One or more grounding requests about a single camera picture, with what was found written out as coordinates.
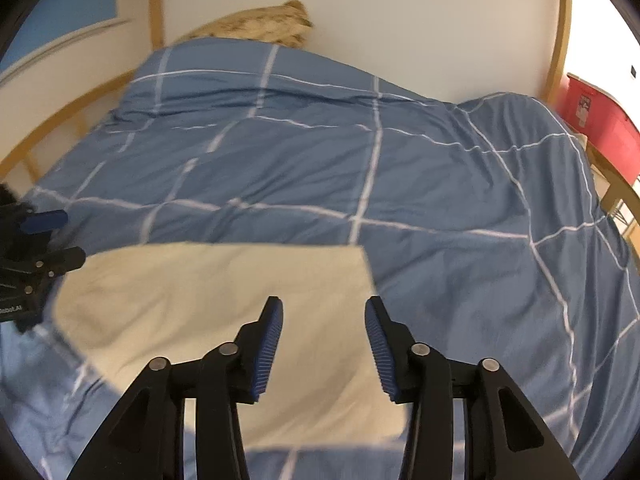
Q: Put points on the wooden bed frame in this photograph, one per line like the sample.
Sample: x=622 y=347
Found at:
x=560 y=35

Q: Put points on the cream pants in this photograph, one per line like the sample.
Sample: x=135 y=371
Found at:
x=200 y=300

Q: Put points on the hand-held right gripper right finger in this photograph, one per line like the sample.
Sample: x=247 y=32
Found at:
x=380 y=345

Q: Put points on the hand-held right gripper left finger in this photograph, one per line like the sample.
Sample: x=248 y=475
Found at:
x=267 y=340

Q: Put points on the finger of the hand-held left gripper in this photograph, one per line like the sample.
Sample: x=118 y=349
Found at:
x=47 y=221
x=62 y=261

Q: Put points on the beige patterned pillow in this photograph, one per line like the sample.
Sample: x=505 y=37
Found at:
x=260 y=22

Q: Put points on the blue checked duvet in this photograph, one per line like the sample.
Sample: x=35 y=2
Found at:
x=350 y=160

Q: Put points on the red storage bin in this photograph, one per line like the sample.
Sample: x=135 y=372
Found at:
x=607 y=125

